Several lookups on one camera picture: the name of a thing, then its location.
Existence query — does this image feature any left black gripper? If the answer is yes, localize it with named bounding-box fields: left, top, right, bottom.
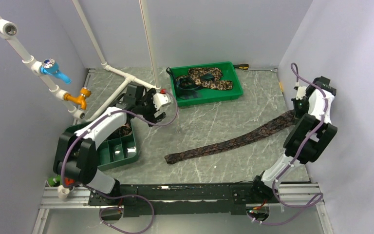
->
left=136, top=88, right=166, bottom=126

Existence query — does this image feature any dark orange patterned tie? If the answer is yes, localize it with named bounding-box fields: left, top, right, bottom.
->
left=164, top=110, right=299, bottom=165

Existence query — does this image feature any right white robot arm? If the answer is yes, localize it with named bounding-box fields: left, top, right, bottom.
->
left=249, top=76, right=337, bottom=202

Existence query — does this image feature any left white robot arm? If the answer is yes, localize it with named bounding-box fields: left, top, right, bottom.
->
left=53, top=84, right=173, bottom=205

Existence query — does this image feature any rolled tie in organizer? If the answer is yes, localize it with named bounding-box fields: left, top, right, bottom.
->
left=118, top=122, right=132, bottom=137

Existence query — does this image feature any dark blue tie in tray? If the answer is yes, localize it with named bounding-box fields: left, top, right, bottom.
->
left=166, top=67, right=219, bottom=100

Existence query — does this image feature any silver wrench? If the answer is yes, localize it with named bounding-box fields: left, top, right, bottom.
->
left=247, top=68, right=278, bottom=73

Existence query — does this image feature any green compartment organizer box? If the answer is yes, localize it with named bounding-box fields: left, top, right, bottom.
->
left=52, top=122, right=139, bottom=174

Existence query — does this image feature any green tray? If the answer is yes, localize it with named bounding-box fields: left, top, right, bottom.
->
left=168, top=61, right=243, bottom=107

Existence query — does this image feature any brown floral tie in tray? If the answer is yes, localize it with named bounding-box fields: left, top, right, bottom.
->
left=175, top=67, right=233, bottom=91

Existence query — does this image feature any yellow black screwdriver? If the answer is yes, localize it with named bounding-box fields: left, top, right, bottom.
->
left=233, top=63, right=249, bottom=70

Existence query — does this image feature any orange faucet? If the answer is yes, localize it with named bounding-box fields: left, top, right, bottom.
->
left=63, top=87, right=92, bottom=110

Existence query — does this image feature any red pipe fitting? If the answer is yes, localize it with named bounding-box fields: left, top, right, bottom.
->
left=64, top=178, right=75, bottom=188

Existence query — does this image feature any blue faucet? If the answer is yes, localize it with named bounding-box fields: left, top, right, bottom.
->
left=39, top=58, right=72, bottom=84

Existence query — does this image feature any white pipe fitting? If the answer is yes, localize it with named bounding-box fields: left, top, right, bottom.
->
left=57, top=185, right=70, bottom=200

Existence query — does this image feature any green pipe fitting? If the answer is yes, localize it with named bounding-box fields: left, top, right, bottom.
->
left=46, top=175, right=62, bottom=187

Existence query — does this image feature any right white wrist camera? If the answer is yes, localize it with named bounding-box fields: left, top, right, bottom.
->
left=294, top=86, right=308, bottom=100

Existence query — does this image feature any aluminium frame rail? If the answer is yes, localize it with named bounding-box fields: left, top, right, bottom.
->
left=39, top=182, right=325, bottom=209

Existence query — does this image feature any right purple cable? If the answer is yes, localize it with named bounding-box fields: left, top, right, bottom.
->
left=247, top=62, right=330, bottom=226

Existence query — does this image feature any purple cable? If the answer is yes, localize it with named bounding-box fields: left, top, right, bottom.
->
left=247, top=62, right=330, bottom=226
left=59, top=90, right=179, bottom=234

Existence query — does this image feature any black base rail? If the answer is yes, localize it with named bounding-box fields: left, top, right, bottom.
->
left=88, top=181, right=277, bottom=217

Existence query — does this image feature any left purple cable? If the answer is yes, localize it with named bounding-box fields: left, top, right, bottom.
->
left=59, top=90, right=179, bottom=234

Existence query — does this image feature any white PVC pipe frame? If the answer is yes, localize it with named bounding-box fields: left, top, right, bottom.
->
left=0, top=0, right=160, bottom=121

